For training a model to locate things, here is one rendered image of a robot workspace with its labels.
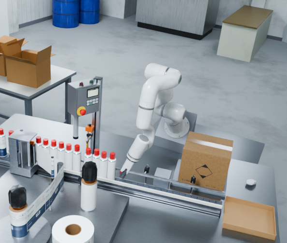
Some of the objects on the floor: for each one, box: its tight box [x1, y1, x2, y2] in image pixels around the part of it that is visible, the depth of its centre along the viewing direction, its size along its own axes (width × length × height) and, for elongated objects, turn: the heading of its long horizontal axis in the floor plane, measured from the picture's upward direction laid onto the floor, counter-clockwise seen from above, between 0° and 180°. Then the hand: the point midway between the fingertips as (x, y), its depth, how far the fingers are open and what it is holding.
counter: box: [217, 5, 273, 62], centre depth 837 cm, size 67×202×69 cm, turn 145°
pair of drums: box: [52, 0, 100, 28], centre depth 875 cm, size 73×123×87 cm, turn 143°
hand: (122, 175), depth 245 cm, fingers closed
